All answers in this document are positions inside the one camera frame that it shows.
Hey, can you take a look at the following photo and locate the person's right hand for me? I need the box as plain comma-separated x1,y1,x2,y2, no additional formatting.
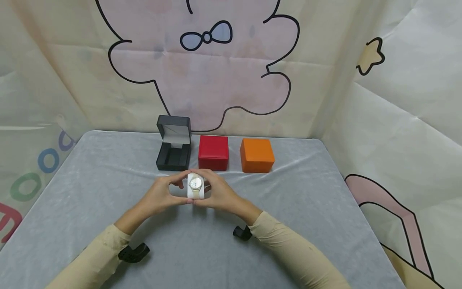
194,169,250,220

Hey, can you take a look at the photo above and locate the black wrist band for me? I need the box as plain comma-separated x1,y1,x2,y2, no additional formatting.
118,242,150,264
232,225,253,242

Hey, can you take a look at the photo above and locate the open black watch box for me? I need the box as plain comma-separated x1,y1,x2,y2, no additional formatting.
155,115,192,172

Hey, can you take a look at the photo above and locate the person's right forearm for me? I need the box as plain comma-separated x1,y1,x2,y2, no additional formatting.
236,203,353,289

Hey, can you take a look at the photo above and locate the white watch cushion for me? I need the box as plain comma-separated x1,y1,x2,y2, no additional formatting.
186,173,206,200

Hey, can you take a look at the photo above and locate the red square box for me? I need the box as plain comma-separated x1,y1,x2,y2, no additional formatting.
198,135,229,172

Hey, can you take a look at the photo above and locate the person's left hand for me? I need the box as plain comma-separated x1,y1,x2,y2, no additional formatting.
143,173,194,216

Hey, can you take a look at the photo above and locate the beige strap wrist watch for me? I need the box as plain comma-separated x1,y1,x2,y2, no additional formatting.
188,174,203,199

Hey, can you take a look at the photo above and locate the person's left forearm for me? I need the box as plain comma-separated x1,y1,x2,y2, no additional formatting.
45,200,159,289

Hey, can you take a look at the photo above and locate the orange square box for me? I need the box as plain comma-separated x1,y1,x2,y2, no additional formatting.
240,138,276,174

